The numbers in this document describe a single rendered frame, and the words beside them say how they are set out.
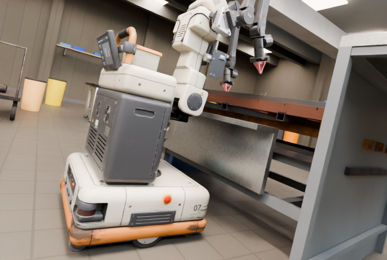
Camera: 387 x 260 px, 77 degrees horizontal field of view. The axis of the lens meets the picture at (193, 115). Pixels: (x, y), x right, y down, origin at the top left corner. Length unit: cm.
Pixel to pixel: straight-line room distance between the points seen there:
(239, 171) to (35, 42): 824
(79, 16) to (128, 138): 840
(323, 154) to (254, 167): 59
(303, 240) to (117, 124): 83
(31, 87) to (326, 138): 488
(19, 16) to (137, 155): 834
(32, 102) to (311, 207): 489
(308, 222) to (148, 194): 66
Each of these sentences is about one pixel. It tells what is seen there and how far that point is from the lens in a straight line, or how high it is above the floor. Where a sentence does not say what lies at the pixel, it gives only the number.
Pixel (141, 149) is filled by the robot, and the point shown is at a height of 46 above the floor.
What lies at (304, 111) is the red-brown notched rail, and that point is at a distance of 139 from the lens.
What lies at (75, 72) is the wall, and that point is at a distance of 912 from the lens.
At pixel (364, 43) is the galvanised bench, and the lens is 100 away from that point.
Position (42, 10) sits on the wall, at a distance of 928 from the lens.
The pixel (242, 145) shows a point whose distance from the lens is 152.
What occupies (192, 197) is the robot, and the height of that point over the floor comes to 25.
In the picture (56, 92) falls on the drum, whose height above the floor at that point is 34.
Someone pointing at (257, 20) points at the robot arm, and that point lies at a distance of 154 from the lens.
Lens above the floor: 69
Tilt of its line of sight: 1 degrees down
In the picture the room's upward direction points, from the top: 13 degrees clockwise
